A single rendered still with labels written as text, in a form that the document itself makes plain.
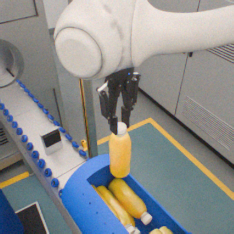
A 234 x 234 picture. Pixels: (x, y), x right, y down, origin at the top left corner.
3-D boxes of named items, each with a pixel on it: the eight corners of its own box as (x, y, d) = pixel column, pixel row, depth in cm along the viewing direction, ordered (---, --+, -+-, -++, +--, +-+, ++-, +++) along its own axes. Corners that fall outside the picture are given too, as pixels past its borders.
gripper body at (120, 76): (122, 47, 60) (122, 78, 66) (95, 56, 56) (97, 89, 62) (142, 57, 56) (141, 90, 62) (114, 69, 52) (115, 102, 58)
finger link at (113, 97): (123, 83, 59) (118, 83, 58) (116, 119, 65) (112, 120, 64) (113, 76, 61) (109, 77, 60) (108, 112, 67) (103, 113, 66)
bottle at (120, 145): (121, 182, 81) (122, 142, 68) (105, 171, 85) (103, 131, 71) (134, 168, 85) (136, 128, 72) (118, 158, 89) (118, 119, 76)
